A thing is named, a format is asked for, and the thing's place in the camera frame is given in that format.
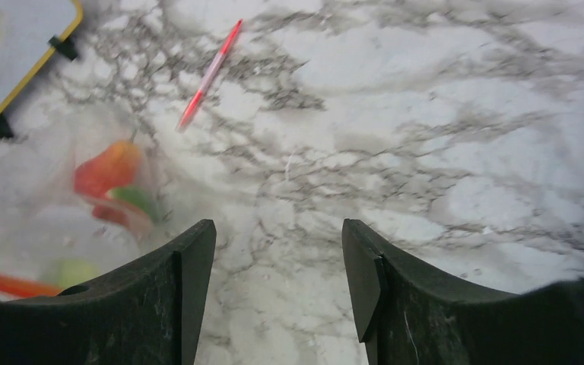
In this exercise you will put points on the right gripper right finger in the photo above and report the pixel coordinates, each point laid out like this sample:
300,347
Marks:
407,311

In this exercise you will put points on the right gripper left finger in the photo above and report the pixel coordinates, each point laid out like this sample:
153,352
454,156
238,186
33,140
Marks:
148,311

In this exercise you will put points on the green cabbage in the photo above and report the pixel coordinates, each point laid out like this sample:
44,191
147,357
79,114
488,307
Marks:
65,273

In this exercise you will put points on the clear orange zip top bag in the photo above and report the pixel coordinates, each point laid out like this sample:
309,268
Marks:
42,218

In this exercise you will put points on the red tomato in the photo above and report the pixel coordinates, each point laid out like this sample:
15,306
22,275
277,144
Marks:
116,166

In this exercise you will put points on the watermelon slice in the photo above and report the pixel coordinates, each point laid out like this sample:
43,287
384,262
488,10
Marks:
130,207

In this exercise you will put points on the red white pen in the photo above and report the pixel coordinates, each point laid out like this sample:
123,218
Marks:
209,76

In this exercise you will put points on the wood framed whiteboard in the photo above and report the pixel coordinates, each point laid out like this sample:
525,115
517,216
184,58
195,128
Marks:
31,32

